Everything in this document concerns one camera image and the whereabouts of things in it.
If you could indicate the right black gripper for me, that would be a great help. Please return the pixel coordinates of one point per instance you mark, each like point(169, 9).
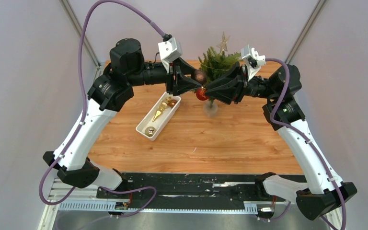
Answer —
point(231, 87)

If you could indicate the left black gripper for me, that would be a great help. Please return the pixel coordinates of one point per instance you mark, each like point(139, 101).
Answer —
point(178, 68)

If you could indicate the dark brown ball ornament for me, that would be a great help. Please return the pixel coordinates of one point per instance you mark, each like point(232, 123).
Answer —
point(200, 76)

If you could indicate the red glitter ball ornament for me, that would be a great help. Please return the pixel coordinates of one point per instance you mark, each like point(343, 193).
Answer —
point(201, 94)

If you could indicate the small green christmas tree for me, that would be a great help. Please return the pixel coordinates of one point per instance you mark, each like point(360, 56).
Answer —
point(214, 65)

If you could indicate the silver star ornament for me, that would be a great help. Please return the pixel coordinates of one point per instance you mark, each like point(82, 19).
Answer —
point(222, 45)

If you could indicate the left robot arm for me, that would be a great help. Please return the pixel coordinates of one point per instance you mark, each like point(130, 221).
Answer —
point(106, 97)

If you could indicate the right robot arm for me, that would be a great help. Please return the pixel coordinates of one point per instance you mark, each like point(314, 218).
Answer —
point(324, 190)

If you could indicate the bronze ball ornament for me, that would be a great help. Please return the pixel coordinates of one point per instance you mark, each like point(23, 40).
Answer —
point(172, 103)

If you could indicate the gold finial ornament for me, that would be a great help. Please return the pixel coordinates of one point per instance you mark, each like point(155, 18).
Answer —
point(162, 106)

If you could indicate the white ornament tray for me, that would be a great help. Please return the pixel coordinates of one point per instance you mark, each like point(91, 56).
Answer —
point(162, 121)

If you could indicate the gold ball ornament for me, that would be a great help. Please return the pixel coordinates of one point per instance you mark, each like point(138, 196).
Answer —
point(150, 131)

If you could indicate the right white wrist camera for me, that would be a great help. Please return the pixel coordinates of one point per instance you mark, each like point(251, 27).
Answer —
point(252, 60)

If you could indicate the right aluminium frame post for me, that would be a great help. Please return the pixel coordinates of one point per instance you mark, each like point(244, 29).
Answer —
point(314, 15)

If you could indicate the aluminium frame post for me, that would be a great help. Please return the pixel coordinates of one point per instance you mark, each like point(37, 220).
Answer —
point(314, 15)
point(78, 28)

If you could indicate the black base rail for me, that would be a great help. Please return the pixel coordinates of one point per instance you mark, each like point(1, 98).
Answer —
point(190, 191)

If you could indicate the left aluminium frame post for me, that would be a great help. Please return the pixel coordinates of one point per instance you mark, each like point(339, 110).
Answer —
point(78, 28)

